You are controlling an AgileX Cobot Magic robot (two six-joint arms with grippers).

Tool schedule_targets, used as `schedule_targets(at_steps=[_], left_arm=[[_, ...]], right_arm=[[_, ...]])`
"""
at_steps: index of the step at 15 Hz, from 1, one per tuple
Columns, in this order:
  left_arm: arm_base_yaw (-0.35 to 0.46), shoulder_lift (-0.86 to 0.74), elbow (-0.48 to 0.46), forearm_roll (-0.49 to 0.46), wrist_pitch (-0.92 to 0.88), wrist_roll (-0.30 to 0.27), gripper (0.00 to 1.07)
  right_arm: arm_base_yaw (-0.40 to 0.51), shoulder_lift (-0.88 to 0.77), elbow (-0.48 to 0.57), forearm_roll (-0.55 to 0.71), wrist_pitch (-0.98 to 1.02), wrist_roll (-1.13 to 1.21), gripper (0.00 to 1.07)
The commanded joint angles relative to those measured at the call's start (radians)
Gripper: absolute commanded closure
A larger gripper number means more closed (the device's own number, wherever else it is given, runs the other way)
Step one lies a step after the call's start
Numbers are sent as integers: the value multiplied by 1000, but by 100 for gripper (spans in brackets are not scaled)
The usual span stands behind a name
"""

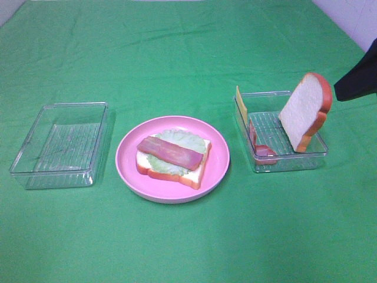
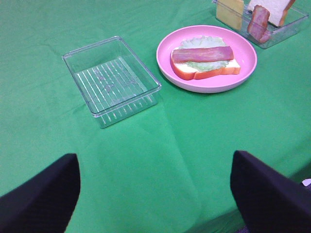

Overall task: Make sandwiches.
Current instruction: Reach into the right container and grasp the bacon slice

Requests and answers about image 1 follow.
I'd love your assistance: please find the toy bacon strip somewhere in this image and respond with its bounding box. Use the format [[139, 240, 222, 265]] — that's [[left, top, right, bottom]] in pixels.
[[137, 136, 204, 170], [249, 119, 277, 165]]

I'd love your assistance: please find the toy lettuce leaf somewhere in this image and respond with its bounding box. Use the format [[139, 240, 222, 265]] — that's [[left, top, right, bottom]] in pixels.
[[146, 129, 210, 176]]

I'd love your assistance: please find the clear plastic container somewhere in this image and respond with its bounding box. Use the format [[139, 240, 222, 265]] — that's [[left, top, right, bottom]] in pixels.
[[9, 102, 108, 190], [234, 91, 328, 173]]

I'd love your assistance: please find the toy bread slice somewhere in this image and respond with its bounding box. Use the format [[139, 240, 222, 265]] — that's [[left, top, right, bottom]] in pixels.
[[278, 73, 332, 153], [136, 142, 211, 189]]

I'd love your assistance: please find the right clear plastic container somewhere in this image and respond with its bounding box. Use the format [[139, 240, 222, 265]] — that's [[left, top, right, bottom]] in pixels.
[[234, 91, 328, 173]]

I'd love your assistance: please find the yellow toy cheese slice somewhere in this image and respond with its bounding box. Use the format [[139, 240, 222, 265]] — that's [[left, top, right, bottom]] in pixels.
[[236, 85, 248, 126]]

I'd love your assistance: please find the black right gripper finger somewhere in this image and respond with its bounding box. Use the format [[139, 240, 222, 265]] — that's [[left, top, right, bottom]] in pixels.
[[334, 40, 376, 101]]

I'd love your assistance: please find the green tablecloth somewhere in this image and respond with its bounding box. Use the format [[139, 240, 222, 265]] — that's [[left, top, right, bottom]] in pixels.
[[1, 1, 376, 282]]

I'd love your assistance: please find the pink round plate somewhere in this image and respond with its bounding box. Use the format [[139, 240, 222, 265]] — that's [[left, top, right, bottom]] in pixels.
[[115, 116, 230, 204]]

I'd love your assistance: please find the left clear plastic container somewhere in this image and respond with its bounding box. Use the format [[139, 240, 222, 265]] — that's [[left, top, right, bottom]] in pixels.
[[9, 102, 108, 190]]

